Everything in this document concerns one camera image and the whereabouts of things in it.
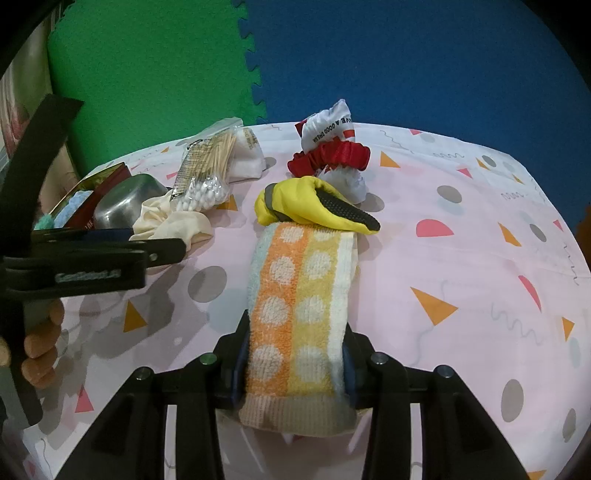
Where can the pink printed tablecloth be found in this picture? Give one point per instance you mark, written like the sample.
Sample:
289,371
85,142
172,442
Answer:
461,300

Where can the toothpick packet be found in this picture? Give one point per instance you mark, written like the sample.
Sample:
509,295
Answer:
217,147

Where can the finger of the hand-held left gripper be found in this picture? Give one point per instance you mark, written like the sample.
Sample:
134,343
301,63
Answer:
92,235
166,250

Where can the teal fluffy scrunchie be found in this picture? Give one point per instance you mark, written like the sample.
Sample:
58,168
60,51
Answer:
45,222

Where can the white satin pouch red scrunchie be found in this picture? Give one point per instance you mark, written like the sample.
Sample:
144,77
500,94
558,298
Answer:
328,122

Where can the stainless steel bowl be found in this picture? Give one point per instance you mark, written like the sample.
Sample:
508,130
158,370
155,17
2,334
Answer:
124,203

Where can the red tin box gold inside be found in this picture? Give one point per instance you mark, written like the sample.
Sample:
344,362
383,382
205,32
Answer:
106,184

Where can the yellow glove black grip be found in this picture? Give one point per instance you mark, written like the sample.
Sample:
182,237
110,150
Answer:
304,203

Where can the blue fluffy towel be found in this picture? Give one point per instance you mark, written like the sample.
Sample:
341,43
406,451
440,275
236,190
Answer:
74,203

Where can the person's left hand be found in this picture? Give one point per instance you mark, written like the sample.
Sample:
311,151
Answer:
44,346

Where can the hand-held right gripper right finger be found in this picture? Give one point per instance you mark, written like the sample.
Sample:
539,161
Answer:
351,387

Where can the cotton swab packet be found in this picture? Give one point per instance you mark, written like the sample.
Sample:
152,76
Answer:
203,191

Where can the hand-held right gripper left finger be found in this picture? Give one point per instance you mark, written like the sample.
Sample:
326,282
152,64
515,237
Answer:
236,378

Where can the blue foam mat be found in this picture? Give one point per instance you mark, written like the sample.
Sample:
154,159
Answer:
415,60

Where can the green foam mat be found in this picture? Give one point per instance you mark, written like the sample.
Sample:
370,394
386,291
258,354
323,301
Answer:
152,69

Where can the white wipes packet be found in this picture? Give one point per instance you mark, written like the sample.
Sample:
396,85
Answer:
249,157

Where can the orange yellow dotted towel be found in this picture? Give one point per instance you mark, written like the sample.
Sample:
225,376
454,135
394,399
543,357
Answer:
295,323

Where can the cream satin scrunchie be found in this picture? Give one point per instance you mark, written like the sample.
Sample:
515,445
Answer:
175,226

